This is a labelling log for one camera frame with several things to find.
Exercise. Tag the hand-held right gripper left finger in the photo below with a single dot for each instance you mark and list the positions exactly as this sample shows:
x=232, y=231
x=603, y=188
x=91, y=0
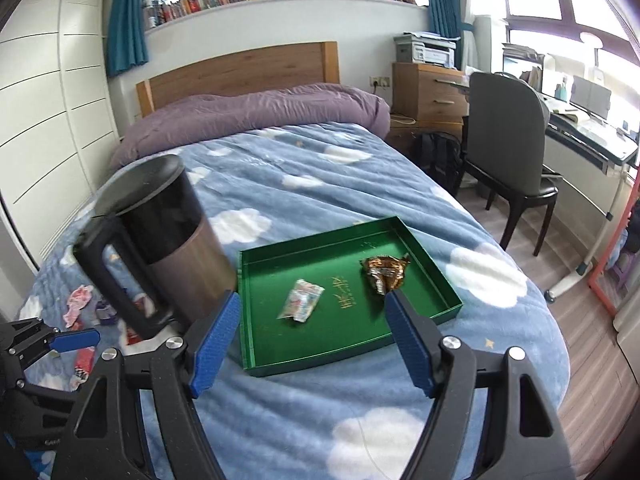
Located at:
x=215, y=347

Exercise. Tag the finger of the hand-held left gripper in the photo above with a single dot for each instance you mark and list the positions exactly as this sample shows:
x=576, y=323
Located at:
x=75, y=340

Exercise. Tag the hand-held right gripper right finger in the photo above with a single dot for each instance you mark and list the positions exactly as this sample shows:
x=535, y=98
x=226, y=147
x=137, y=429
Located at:
x=407, y=347

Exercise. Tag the small red white snack packet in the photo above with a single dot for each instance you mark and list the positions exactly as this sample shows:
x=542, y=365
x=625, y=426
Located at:
x=85, y=362

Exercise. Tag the red packet with white label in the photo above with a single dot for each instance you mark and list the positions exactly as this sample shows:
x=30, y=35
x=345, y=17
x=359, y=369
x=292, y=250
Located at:
x=135, y=335

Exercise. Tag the green tray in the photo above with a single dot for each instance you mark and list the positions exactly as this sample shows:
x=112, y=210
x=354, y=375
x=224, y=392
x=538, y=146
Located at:
x=340, y=332

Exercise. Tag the pink snack packet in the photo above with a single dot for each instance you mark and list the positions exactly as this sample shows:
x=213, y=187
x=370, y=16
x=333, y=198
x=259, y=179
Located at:
x=77, y=304

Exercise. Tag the small purple snack packet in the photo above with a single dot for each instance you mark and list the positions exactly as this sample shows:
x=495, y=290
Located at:
x=105, y=311

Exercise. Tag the brown foil snack packet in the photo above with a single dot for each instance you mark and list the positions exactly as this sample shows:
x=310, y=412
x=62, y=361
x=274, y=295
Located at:
x=385, y=272

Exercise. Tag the pastel candy packet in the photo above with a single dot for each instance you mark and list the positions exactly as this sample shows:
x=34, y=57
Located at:
x=300, y=302

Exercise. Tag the black backpack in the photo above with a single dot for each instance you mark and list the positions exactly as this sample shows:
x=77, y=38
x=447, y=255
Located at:
x=435, y=157

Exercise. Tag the white wardrobe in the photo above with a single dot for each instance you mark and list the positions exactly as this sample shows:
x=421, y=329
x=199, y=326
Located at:
x=50, y=110

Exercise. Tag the purple pillow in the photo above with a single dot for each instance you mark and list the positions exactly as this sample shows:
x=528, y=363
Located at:
x=250, y=110

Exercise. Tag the grey chair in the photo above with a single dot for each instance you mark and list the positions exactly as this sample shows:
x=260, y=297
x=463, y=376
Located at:
x=500, y=125

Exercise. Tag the wooden drawer chest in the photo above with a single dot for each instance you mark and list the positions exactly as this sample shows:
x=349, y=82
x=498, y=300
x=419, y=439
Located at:
x=425, y=92

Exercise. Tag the wooden headboard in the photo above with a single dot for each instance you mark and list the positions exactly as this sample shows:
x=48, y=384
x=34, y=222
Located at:
x=240, y=72

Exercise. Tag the glass top desk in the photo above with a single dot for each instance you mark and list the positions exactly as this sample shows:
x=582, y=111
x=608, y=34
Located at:
x=590, y=136

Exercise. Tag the grey printer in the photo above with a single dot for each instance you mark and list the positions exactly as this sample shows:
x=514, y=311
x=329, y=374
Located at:
x=425, y=52

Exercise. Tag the teal bottle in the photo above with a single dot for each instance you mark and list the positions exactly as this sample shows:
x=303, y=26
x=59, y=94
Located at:
x=561, y=91

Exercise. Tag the computer monitor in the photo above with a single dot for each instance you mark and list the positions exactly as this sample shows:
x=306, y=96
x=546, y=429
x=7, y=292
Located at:
x=520, y=70

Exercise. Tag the blue curtain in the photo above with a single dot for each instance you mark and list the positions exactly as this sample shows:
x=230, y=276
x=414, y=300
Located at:
x=125, y=25
x=440, y=0

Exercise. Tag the white desk lamp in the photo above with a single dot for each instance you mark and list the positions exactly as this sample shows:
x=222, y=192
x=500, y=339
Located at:
x=592, y=40

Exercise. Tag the red metal frame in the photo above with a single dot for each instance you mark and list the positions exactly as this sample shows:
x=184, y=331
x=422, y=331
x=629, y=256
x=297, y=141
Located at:
x=607, y=255

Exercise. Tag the wall socket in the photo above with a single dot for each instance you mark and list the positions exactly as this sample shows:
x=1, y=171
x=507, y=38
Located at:
x=380, y=81

